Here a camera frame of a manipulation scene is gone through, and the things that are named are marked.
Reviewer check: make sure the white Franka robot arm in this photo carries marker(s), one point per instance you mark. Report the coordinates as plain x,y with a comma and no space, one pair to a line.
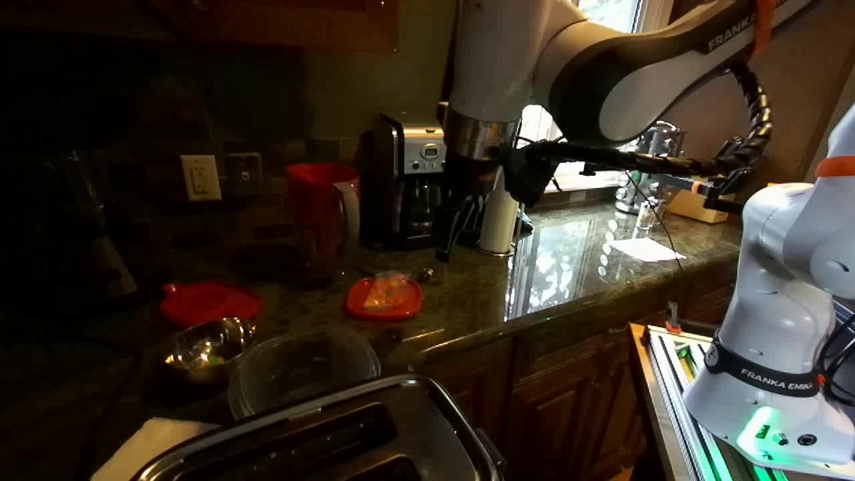
497,53

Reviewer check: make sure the black and silver coffee maker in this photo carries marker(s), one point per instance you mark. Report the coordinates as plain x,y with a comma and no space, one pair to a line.
401,196

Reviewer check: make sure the orange plate with food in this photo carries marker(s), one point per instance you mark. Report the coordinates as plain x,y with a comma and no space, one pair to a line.
386,296

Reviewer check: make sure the red plastic pitcher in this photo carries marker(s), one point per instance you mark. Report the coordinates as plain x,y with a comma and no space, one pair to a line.
316,217

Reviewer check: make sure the clear plastic container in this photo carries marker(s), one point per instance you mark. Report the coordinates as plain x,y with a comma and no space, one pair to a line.
304,368

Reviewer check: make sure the brown wooden base cabinets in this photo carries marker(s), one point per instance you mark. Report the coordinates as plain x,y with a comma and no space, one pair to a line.
552,400

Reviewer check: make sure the silver toaster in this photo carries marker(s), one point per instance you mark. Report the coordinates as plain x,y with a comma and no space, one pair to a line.
357,436

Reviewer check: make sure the white paper sheet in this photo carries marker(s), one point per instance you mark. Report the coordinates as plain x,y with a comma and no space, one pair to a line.
644,249

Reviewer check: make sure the red round lid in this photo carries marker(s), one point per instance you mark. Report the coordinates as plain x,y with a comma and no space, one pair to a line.
209,302

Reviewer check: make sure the chrome kitchen faucet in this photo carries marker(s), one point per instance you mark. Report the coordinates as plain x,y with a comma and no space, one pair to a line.
655,148

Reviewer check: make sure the wooden knife block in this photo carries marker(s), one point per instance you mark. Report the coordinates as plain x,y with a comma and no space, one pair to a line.
692,205

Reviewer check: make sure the white robot stand platform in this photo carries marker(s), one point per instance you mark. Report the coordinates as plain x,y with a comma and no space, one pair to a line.
670,390

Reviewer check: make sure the bright kitchen window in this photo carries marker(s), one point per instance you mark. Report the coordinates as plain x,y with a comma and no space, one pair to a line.
615,13

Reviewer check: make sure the white napkin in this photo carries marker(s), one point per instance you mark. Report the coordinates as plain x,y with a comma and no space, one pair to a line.
149,442

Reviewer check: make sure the dark wall switch plate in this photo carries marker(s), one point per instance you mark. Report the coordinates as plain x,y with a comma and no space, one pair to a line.
245,172

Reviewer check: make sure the black camera mount rod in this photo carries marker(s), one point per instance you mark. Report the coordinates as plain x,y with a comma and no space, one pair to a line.
624,157

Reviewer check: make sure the white wall outlet plate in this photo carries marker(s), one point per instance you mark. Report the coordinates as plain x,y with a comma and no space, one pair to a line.
202,176

